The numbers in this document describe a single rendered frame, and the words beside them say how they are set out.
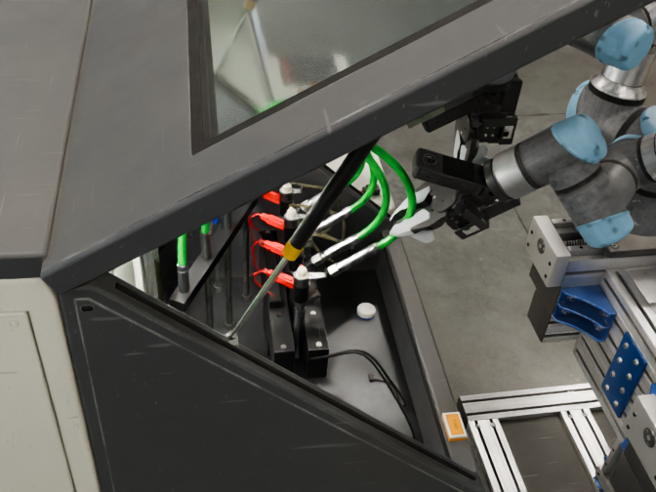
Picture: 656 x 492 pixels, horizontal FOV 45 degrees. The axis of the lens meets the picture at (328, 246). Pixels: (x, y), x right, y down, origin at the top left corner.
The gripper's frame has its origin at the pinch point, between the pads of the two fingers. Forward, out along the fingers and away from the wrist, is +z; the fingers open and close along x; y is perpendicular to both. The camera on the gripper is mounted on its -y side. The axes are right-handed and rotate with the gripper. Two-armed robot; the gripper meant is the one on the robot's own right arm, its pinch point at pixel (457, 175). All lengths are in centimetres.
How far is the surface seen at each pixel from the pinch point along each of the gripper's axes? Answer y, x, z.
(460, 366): 38, 56, 123
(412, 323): -6.6, -9.4, 28.2
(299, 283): -29.7, -13.3, 11.9
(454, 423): -5.1, -33.8, 26.9
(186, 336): -48, -47, -13
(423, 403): -7.1, -23.7, 34.3
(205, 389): -46, -47, -3
